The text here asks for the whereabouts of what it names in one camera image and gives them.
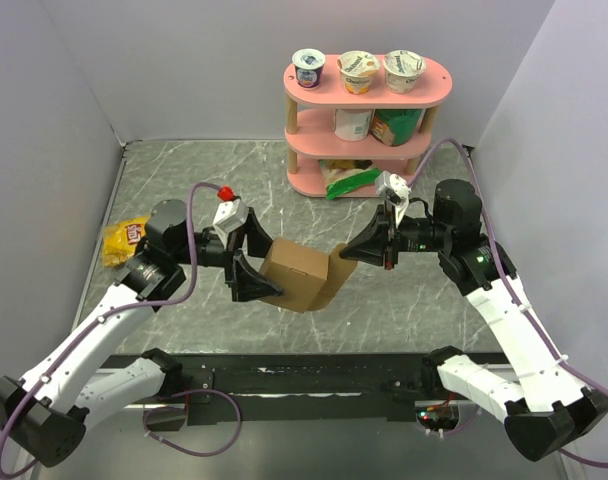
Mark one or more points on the yellow Lays chip bag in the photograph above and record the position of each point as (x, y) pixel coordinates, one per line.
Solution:
(120, 240)

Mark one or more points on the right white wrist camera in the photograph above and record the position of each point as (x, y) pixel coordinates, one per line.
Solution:
(395, 192)

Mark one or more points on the green white snack bag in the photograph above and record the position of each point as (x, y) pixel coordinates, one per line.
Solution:
(342, 176)

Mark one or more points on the pink three-tier shelf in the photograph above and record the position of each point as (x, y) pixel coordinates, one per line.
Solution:
(328, 126)

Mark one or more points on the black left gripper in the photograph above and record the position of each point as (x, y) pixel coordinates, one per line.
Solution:
(246, 283)

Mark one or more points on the blue yogurt cup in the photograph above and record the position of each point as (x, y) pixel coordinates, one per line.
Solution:
(308, 64)

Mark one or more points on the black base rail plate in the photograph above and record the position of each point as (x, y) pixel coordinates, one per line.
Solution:
(293, 387)

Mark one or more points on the white paper cup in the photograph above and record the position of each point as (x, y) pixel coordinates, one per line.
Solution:
(352, 124)

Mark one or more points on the orange Chobani yogurt cup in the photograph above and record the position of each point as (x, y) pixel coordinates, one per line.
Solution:
(357, 69)

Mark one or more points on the green snack canister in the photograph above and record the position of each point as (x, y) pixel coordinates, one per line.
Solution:
(394, 127)

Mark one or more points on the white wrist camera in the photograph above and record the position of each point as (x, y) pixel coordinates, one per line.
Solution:
(230, 215)
(395, 192)

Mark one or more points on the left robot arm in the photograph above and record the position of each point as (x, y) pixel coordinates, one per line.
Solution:
(50, 408)

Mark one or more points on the white Chobani yogurt cup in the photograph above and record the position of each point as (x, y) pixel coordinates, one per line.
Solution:
(403, 68)

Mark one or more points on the brown cardboard paper box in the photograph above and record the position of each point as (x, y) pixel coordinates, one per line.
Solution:
(310, 279)

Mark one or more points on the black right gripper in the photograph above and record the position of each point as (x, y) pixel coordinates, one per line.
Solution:
(375, 245)

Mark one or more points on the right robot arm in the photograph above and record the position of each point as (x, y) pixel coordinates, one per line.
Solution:
(547, 407)

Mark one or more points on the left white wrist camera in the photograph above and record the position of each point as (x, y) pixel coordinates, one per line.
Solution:
(230, 215)

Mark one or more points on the aluminium frame rail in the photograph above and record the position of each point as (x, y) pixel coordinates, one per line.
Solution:
(25, 465)

